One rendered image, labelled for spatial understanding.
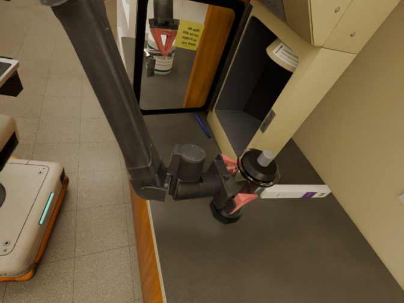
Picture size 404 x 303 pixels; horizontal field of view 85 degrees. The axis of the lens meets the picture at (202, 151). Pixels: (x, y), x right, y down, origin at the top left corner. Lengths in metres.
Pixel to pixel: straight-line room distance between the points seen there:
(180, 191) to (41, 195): 1.12
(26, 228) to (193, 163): 1.12
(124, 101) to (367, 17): 0.48
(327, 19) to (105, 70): 0.39
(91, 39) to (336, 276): 0.82
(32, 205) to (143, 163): 1.10
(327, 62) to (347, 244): 0.59
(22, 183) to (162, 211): 1.06
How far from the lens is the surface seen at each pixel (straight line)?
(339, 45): 0.57
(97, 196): 1.77
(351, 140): 0.99
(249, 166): 0.51
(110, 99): 0.40
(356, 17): 0.56
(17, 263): 1.39
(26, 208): 1.49
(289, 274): 0.73
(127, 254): 1.59
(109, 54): 0.39
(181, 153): 0.44
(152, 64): 0.70
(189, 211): 0.67
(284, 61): 0.65
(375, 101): 0.95
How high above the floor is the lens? 1.52
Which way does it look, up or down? 45 degrees down
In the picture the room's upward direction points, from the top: 22 degrees clockwise
